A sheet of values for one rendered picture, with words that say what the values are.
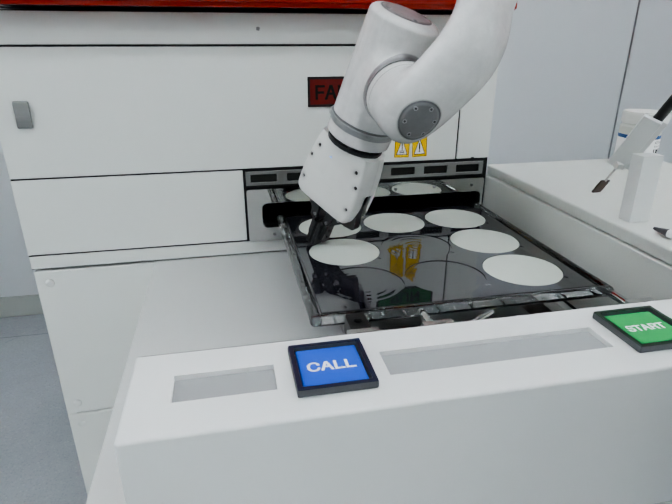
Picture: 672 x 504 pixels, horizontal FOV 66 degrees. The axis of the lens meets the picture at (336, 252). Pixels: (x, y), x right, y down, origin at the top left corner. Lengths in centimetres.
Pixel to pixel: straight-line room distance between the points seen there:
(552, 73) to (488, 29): 227
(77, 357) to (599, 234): 89
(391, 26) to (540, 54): 222
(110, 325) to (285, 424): 72
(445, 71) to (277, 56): 40
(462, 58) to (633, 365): 32
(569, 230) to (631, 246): 11
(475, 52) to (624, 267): 34
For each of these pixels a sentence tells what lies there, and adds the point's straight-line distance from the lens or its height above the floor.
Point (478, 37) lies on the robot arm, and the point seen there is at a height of 118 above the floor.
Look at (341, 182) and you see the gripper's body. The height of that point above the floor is 101.
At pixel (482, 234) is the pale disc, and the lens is 84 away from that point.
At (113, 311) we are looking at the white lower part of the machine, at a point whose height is 73.
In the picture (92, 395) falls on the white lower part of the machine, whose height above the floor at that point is 56.
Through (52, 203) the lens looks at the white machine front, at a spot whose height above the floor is 93.
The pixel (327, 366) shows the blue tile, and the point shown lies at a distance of 38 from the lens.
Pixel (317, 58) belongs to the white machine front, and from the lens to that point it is 90.
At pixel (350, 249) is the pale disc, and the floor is 90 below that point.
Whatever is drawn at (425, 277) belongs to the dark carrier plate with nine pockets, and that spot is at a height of 90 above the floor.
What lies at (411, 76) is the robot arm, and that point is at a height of 115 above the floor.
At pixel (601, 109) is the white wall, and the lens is 303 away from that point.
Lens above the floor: 118
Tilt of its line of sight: 22 degrees down
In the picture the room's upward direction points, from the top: straight up
